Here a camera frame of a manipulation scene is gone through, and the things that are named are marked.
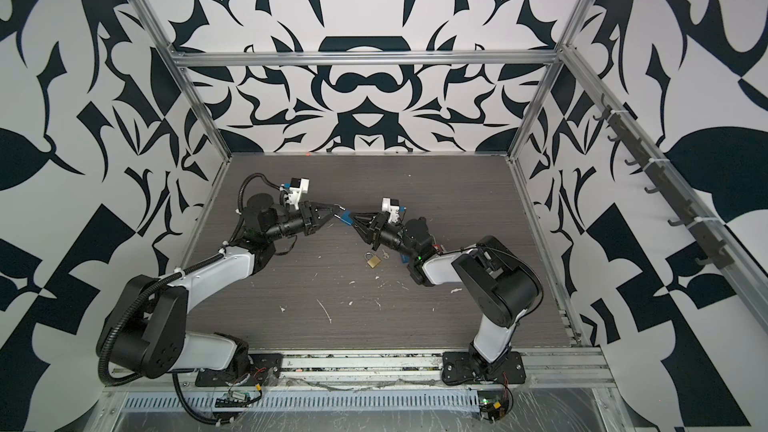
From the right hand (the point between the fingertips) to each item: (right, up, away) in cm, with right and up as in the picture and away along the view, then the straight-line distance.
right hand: (349, 220), depth 76 cm
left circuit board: (-25, -39, -8) cm, 47 cm away
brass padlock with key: (+6, -14, +16) cm, 22 cm away
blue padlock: (-1, +1, +2) cm, 2 cm away
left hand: (-2, +4, +1) cm, 4 cm away
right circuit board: (+35, -43, -5) cm, 55 cm away
